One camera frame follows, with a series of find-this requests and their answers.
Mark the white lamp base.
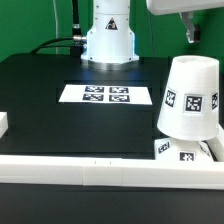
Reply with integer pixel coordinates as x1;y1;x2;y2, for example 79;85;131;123
154;137;214;162

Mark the white marker sheet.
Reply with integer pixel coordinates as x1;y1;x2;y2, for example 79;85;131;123
59;84;152;105

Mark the black cable with connector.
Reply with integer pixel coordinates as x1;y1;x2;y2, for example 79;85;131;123
69;0;85;56

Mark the white lamp shade cone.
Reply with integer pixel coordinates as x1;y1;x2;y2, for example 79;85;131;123
157;56;219;141

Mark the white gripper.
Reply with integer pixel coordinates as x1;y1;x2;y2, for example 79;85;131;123
146;0;224;43

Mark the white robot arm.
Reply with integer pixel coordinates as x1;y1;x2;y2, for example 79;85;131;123
81;0;224;70

